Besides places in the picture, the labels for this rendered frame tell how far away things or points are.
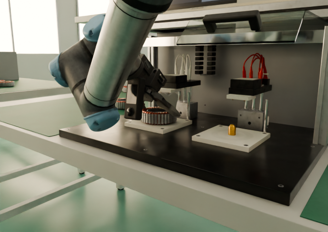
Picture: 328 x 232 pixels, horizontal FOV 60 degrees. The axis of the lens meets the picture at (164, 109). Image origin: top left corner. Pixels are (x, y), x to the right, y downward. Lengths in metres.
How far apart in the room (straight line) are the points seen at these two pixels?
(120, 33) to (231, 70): 0.61
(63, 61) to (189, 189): 0.40
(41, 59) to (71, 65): 5.06
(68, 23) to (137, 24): 5.67
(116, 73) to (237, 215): 0.32
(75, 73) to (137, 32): 0.26
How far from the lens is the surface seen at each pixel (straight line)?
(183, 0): 0.97
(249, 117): 0.86
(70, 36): 6.10
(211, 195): 0.52
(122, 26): 0.45
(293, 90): 0.95
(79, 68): 0.68
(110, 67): 0.51
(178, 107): 0.97
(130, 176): 0.63
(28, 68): 5.63
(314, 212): 0.51
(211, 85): 1.05
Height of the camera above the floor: 0.99
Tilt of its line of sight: 11 degrees down
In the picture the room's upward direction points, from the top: straight up
